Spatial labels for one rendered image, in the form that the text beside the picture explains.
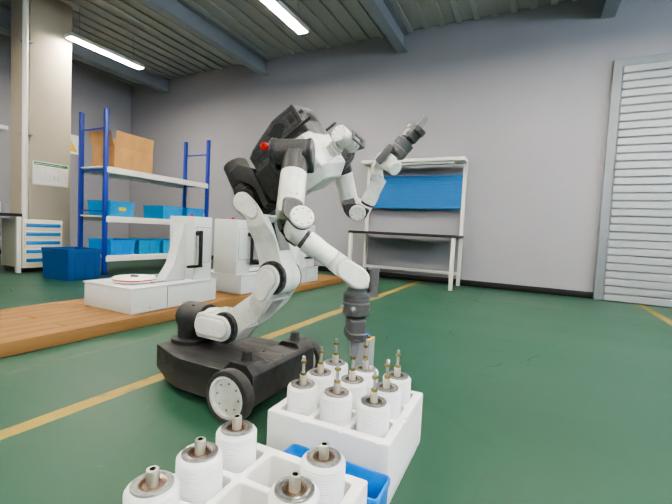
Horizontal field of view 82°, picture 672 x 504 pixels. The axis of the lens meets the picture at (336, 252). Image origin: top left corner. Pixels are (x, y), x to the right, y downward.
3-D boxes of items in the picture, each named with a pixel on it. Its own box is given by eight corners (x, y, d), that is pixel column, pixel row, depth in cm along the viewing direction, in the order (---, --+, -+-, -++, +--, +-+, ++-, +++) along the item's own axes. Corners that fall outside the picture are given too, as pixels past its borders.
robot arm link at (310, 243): (331, 262, 118) (279, 226, 117) (321, 272, 127) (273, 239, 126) (347, 237, 123) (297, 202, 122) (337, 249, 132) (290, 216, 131)
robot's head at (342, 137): (325, 135, 149) (343, 121, 145) (339, 147, 157) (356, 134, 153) (329, 147, 146) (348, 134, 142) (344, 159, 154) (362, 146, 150)
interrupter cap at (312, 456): (299, 462, 81) (299, 459, 81) (316, 445, 87) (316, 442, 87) (331, 473, 77) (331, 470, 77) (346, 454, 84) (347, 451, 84)
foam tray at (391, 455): (265, 466, 119) (267, 409, 118) (323, 414, 154) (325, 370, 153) (385, 511, 102) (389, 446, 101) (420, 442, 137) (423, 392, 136)
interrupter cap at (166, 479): (119, 490, 70) (119, 487, 69) (155, 468, 76) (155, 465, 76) (148, 505, 66) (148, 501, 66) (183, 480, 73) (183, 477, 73)
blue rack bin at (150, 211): (142, 218, 621) (142, 205, 620) (162, 219, 654) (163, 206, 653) (162, 219, 597) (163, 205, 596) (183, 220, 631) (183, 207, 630)
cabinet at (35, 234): (1, 269, 520) (1, 218, 516) (40, 266, 562) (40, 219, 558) (23, 273, 494) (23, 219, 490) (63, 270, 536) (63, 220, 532)
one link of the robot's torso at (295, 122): (225, 151, 150) (292, 92, 135) (268, 152, 181) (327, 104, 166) (265, 216, 150) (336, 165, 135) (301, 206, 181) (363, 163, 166)
